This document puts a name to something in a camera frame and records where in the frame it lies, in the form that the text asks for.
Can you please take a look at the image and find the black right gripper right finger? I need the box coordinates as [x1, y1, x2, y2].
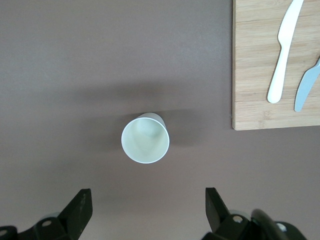
[201, 187, 309, 240]

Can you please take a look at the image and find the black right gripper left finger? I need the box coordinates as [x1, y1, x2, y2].
[0, 188, 94, 240]

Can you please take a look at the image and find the white plastic cup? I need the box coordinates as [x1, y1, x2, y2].
[121, 112, 171, 165]

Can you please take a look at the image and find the brown table cover mat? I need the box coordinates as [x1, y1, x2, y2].
[0, 0, 320, 240]

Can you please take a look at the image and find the bamboo cutting board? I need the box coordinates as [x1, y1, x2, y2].
[231, 0, 320, 131]

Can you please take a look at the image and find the white plastic knife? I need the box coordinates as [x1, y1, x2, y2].
[266, 0, 305, 104]

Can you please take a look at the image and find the grey plastic knife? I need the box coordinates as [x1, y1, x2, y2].
[293, 56, 320, 113]

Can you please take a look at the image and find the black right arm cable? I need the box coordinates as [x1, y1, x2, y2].
[251, 208, 280, 240]

